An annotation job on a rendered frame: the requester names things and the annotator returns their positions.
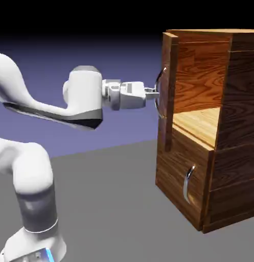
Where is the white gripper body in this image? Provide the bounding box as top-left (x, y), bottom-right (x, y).
top-left (119, 81), bottom-right (147, 110)

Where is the curved metal door handle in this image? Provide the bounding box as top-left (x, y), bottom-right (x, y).
top-left (154, 67), bottom-right (168, 119)
top-left (182, 164), bottom-right (196, 205)

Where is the wooden cabinet door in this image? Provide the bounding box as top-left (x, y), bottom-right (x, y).
top-left (157, 32), bottom-right (179, 152)
top-left (154, 125), bottom-right (214, 231)

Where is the wooden cabinet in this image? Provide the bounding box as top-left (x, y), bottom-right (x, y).
top-left (154, 29), bottom-right (254, 234)

